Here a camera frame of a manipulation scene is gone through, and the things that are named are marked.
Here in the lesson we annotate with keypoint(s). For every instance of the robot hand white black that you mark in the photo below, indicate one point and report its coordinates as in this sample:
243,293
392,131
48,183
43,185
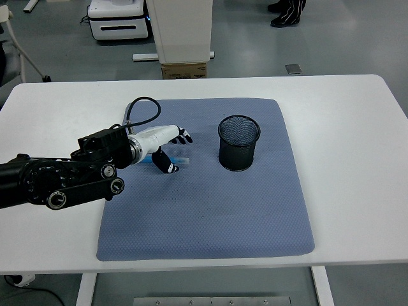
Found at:
156,135

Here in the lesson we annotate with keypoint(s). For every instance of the blue marker pen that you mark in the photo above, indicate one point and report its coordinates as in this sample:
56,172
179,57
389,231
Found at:
183,160

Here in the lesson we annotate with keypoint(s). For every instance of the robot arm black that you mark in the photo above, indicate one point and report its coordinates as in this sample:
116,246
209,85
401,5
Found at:
79,178

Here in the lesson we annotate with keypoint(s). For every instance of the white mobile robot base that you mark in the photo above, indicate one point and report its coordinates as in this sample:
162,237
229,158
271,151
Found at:
118,19

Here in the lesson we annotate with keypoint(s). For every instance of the black mesh pen holder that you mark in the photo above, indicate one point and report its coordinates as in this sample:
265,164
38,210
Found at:
237,156

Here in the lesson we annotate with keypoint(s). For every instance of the brown cardboard box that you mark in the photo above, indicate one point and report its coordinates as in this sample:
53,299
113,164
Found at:
183,70

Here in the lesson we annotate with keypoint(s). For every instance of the blue-grey textured mat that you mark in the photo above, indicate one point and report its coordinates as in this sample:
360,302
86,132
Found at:
207,210

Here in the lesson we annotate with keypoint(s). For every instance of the grey floor socket plate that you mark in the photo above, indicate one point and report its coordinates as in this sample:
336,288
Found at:
293,69

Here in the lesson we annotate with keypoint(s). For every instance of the white table leg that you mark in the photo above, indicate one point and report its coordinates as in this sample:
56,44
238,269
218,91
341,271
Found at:
85,291
322,287

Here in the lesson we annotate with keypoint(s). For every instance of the grey metal plate with screws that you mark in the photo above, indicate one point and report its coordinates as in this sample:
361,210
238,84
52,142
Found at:
210,301

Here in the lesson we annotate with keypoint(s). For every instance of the white furniture foot bar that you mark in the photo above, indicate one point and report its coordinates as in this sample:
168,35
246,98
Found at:
32,5

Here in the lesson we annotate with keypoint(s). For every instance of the white power strip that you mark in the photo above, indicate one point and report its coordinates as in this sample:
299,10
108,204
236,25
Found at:
24,280

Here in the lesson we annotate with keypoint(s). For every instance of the silver pedestal foot bar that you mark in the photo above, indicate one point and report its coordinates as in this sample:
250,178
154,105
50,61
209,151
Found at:
145,57

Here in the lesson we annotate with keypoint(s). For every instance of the white pedestal column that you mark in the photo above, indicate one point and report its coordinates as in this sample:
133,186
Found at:
178,28

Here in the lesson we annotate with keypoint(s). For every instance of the white tube frame chair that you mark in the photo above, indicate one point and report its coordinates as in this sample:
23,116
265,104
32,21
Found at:
27,54

